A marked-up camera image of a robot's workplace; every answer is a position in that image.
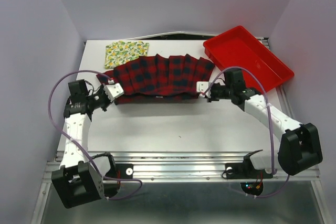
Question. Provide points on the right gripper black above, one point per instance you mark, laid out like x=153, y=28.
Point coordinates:
x=212, y=98

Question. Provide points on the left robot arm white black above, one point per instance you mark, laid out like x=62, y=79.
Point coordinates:
x=78, y=181

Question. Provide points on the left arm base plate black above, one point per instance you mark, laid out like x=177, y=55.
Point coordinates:
x=121, y=171

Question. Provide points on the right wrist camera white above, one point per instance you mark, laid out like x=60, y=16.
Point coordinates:
x=203, y=89

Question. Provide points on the red black plaid skirt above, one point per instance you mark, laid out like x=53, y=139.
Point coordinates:
x=159, y=79

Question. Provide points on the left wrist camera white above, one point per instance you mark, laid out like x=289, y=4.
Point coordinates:
x=113, y=91

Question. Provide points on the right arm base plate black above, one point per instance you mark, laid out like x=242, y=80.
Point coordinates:
x=243, y=171

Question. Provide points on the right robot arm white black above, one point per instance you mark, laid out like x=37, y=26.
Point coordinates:
x=294, y=146

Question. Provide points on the red plastic tray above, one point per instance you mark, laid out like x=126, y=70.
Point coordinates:
x=238, y=47

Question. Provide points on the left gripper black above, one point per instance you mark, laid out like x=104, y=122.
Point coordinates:
x=102, y=89

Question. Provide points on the lemon print skirt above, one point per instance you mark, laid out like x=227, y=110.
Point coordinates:
x=120, y=52

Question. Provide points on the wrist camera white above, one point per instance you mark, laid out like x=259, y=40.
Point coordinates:
x=113, y=91
x=203, y=89

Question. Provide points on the aluminium frame rails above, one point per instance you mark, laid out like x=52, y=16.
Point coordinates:
x=179, y=151

